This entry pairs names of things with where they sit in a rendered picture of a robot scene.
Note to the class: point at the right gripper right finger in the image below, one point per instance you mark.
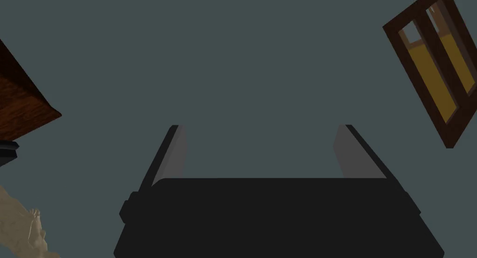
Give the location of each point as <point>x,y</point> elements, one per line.
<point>359,157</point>

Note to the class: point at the beige crumpled cloth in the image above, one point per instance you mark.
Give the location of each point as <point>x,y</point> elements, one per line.
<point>18,228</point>

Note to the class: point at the dark wooden framed window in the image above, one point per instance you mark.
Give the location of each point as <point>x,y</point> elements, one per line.
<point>434,71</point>

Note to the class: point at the brown wooden cabinet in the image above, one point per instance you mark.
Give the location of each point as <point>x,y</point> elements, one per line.
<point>18,97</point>

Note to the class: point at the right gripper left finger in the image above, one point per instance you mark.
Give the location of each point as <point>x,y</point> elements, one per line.
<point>168,157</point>

